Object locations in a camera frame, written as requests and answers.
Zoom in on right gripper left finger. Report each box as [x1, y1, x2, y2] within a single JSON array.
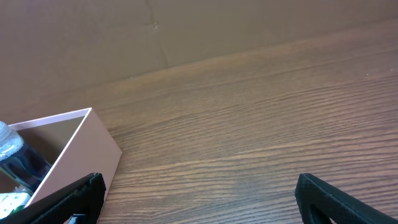
[[1, 173, 106, 224]]

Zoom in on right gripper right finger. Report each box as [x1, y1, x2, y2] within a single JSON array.
[[295, 173, 397, 224]]

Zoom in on clear soap pump bottle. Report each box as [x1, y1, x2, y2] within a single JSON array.
[[1, 121, 51, 192]]

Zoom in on green white soap packet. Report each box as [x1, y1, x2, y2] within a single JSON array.
[[0, 192, 31, 220]]

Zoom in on white cardboard box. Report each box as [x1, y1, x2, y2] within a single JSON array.
[[1, 108, 122, 223]]

